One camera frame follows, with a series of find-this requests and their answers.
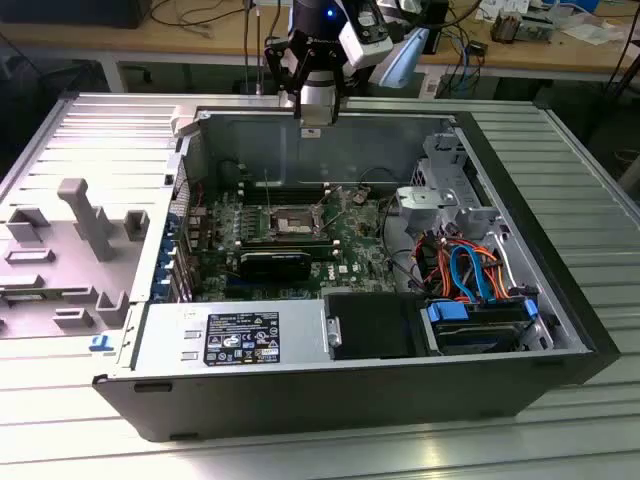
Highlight silver CPU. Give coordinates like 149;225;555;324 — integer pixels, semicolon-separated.
301;104;335;127

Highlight thin black wire loop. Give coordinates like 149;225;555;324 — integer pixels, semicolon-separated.
358;166;401;194

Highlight black graphics card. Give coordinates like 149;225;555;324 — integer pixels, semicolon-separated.
238;248;312;282

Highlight black USB cable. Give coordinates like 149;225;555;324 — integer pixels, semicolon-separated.
242;0;252;95

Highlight CPU socket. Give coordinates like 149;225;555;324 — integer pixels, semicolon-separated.
267;203;317;239

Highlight wide black box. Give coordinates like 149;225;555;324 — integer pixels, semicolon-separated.
0;0;154;30

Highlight blue flat wire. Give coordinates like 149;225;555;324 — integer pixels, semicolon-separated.
448;241;501;305

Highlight grey parts rack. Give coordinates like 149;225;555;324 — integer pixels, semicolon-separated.
0;177;151;341

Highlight copper coil transformer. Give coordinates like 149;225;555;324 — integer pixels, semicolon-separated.
489;10;525;45

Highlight long black cable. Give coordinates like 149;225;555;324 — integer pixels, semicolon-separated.
377;195;402;292

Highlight tall black box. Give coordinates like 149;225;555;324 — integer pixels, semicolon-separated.
419;0;451;56

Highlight black RAM slot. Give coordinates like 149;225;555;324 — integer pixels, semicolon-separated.
241;197;329;205
239;243;337;252
241;182;329;190
241;192;329;199
241;187;329;194
239;237;337;246

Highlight blue cable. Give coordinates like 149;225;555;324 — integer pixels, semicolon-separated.
460;29;476;99

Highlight hard disk in blue carrier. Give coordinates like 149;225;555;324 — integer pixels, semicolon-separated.
419;297;540;357

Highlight green motherboard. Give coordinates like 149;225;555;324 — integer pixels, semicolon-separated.
192;184;401;304

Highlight red black wire bundle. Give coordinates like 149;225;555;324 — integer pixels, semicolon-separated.
412;232;439;289

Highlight silver power supply unit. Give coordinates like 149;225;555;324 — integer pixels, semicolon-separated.
117;299;334;374

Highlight printed white papers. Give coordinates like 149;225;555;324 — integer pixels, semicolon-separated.
477;0;531;22

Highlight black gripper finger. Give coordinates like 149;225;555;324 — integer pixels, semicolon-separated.
331;49;348;125
263;30;312;120

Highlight plain white papers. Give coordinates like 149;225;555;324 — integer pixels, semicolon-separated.
560;18;629;47

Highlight metal circuit board unit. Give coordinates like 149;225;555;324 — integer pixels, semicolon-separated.
519;13;557;44

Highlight silver metal drive cage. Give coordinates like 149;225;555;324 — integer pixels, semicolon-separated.
394;130;506;241

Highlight pale grey case latch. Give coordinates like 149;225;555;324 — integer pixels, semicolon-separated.
169;105;202;139

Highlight black open PC case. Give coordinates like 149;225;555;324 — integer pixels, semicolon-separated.
92;103;621;444

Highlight wooden desk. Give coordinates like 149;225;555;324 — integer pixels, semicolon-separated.
0;0;640;84

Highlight metal socket cover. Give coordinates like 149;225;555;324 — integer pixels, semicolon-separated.
312;184;349;235

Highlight orange wire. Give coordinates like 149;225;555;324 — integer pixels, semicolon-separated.
437;238;456;299
469;244;514;301

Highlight white camera on black mount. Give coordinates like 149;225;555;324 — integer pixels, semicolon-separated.
338;0;395;70

